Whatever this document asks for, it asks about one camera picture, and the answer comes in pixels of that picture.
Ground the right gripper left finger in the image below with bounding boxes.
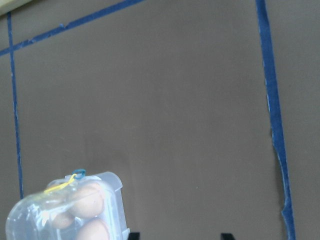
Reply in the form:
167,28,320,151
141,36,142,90
128,232,140,240

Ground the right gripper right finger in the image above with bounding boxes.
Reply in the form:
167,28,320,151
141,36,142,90
220,233,235,240

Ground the clear plastic egg box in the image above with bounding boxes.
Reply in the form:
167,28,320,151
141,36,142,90
5,172,130,240

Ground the brown egg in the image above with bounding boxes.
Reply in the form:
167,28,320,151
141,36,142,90
75,218,110,240
68,183,105,219
50,212,75,229

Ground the yellow green rubber band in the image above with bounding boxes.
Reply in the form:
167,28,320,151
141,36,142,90
43,168,86,193

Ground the wooden cutting board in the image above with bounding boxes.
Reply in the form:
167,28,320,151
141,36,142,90
0,0,32,16

